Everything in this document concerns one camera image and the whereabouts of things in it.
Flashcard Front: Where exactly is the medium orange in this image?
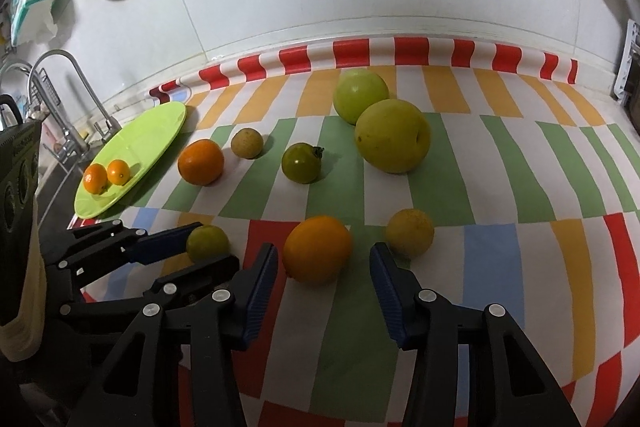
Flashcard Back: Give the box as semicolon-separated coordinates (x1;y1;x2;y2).
178;139;225;186

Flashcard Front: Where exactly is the green persimmon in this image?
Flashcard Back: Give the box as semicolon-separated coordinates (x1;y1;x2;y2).
281;143;325;184

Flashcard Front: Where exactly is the light green plastic plate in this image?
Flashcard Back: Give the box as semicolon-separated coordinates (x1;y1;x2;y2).
74;101;188;219

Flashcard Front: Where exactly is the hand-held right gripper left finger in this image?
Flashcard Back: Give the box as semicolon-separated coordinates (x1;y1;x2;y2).
67;243;279;427

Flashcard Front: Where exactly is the large yellow-green pomelo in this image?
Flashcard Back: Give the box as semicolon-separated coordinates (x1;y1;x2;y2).
354;99;431;174

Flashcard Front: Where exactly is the thin gooseneck steel faucet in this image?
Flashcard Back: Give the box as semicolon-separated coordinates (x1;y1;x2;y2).
27;49;125;145

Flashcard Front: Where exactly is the yellow-brown round fruit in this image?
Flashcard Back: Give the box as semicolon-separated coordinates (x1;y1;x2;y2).
385;208;435;259

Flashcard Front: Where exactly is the person's left forearm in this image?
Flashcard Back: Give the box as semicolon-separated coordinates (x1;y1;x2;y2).
0;197;48;363

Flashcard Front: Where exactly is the colourful striped tablecloth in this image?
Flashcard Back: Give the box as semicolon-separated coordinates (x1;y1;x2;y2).
70;36;640;427

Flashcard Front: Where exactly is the small orange tangerine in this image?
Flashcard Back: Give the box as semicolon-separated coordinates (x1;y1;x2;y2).
83;163;109;195
107;159;131;185

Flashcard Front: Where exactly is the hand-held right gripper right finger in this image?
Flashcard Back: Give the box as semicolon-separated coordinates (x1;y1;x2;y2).
369;242;581;427

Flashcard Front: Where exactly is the small brown round fruit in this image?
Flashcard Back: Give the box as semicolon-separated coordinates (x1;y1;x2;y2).
230;128;264;160

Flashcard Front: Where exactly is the large green round fruit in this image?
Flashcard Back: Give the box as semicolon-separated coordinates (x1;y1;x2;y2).
333;68;390;126

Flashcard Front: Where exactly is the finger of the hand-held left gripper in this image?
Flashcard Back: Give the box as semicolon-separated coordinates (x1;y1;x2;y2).
60;255;241;333
42;219;203;268

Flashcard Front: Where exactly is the large orange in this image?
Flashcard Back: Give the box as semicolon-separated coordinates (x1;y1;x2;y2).
283;215;354;285

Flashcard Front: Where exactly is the green tangerine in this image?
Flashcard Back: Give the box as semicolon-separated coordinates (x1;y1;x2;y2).
186;225;230;264

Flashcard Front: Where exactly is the white plastic object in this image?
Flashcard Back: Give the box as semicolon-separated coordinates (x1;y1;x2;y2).
612;19;640;102

